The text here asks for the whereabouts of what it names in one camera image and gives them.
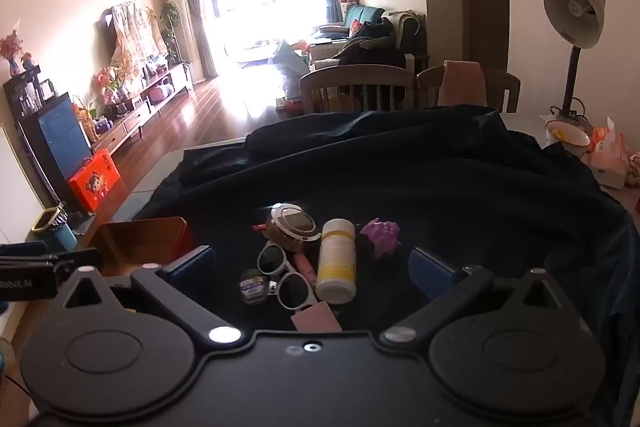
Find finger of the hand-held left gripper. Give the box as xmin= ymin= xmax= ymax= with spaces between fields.
xmin=47 ymin=248 xmax=104 ymax=288
xmin=0 ymin=243 xmax=48 ymax=258

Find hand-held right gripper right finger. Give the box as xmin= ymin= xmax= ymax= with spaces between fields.
xmin=379 ymin=247 xmax=576 ymax=348

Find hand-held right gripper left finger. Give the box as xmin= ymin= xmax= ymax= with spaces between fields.
xmin=62 ymin=246 xmax=243 ymax=348

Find purple spiky toy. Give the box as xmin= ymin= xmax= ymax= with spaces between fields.
xmin=357 ymin=218 xmax=402 ymax=260

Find red tin box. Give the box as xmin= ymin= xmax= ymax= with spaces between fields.
xmin=89 ymin=217 xmax=202 ymax=308

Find white sunglasses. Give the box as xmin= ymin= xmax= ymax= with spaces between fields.
xmin=256 ymin=243 xmax=326 ymax=310

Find white bottle yellow label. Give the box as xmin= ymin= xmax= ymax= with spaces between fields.
xmin=315 ymin=218 xmax=358 ymax=304

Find pink lip balm tube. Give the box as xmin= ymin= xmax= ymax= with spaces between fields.
xmin=292 ymin=252 xmax=318 ymax=285

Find round silver compact mirror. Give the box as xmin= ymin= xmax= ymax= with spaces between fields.
xmin=263 ymin=202 xmax=322 ymax=254

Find pink paper card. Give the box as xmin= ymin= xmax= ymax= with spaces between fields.
xmin=291 ymin=301 xmax=343 ymax=334

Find blue trash bin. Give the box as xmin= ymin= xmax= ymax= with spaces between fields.
xmin=31 ymin=207 xmax=79 ymax=253

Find white cabinet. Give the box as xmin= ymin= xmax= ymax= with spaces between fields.
xmin=0 ymin=122 xmax=43 ymax=248

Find orange gift box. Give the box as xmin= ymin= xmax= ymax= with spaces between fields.
xmin=68 ymin=148 xmax=122 ymax=212

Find dark blue cloth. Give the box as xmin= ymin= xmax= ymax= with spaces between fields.
xmin=132 ymin=104 xmax=640 ymax=427

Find black cabinet blue panel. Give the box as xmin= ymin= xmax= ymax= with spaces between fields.
xmin=4 ymin=67 xmax=93 ymax=212

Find low wooden tv stand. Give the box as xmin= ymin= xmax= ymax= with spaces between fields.
xmin=92 ymin=64 xmax=194 ymax=155

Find pink towel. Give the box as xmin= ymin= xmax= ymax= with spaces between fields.
xmin=437 ymin=61 xmax=487 ymax=108

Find white bowl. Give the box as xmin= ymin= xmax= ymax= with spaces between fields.
xmin=545 ymin=120 xmax=592 ymax=150

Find wooden chair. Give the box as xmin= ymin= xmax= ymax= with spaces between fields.
xmin=300 ymin=64 xmax=417 ymax=114
xmin=417 ymin=66 xmax=522 ymax=114

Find pink flowers in vase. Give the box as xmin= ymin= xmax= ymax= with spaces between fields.
xmin=0 ymin=29 xmax=26 ymax=76

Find white blue bag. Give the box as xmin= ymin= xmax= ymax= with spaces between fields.
xmin=270 ymin=39 xmax=307 ymax=108

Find dark clothes pile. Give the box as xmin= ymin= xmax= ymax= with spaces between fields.
xmin=340 ymin=19 xmax=406 ymax=68

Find floral cloth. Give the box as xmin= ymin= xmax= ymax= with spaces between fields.
xmin=97 ymin=1 xmax=166 ymax=72

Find sofa with beige cover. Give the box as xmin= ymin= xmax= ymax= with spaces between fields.
xmin=307 ymin=4 xmax=428 ymax=72

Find green potted plant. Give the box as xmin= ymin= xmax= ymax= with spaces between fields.
xmin=160 ymin=2 xmax=183 ymax=62

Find grey curtain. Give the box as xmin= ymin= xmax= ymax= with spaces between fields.
xmin=172 ymin=0 xmax=221 ymax=80

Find white standing air conditioner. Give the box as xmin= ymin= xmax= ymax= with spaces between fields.
xmin=165 ymin=0 xmax=196 ymax=68

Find grey desk lamp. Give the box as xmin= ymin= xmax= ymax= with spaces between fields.
xmin=543 ymin=0 xmax=607 ymax=122

